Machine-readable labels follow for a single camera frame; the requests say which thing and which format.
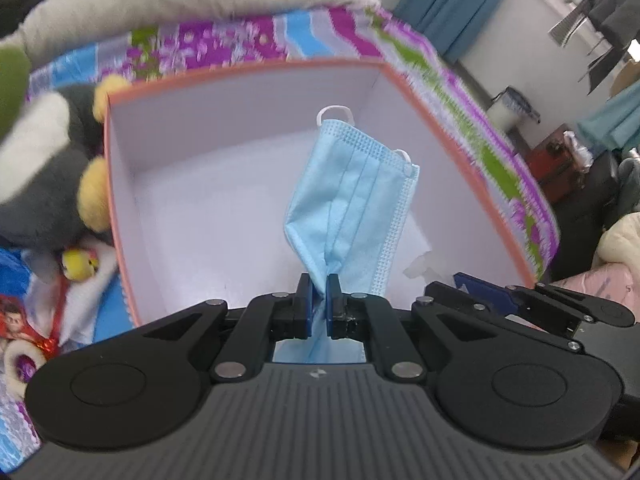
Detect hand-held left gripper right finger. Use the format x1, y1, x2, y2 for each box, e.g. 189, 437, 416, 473
325, 272, 501, 385

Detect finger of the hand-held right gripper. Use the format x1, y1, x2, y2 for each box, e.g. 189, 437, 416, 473
425, 281, 585, 356
452, 272, 601, 333

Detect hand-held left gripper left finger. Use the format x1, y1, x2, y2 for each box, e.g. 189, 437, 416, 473
132, 272, 317, 385

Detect blue face mask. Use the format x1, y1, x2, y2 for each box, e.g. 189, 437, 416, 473
275, 105, 420, 366

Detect orange-rimmed white box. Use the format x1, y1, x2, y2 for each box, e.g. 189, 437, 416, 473
102, 57, 538, 328

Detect white paper scrap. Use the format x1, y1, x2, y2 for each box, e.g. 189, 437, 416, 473
402, 250, 446, 281

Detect cream fluffy cloth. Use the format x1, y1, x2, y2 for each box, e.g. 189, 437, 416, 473
595, 212, 640, 271

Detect black bag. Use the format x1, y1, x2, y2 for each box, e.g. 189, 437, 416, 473
550, 150, 621, 281

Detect grey green clothing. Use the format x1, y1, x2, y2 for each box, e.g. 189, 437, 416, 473
605, 147, 640, 226

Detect white plastic bag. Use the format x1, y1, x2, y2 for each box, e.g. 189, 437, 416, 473
562, 130, 594, 171

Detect white trash bin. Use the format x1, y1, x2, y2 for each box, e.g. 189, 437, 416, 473
487, 86, 542, 133

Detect colourful printed bedsheet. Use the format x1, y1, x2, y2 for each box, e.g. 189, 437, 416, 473
0, 5, 561, 480

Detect white towel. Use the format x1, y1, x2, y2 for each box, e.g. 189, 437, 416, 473
62, 240, 132, 343

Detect teal cloth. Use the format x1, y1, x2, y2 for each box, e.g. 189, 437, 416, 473
577, 77, 640, 153

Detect small yellow toy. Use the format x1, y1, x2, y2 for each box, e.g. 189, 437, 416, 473
61, 247, 100, 281

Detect grey striped cloth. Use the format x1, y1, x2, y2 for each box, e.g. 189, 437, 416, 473
550, 5, 582, 48

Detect blue curtain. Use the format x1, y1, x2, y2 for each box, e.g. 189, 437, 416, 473
395, 0, 521, 61

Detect grey white penguin plush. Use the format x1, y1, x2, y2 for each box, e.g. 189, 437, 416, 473
0, 75, 128, 256

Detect red snack packet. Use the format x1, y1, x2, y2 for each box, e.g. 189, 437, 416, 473
0, 275, 68, 361

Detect wrapped round pastry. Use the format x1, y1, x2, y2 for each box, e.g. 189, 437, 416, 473
0, 342, 48, 398

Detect hanging dark clothes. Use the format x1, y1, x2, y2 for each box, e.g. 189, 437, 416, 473
570, 0, 640, 96

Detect green plush toy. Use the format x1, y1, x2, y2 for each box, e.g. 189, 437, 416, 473
0, 45, 33, 136

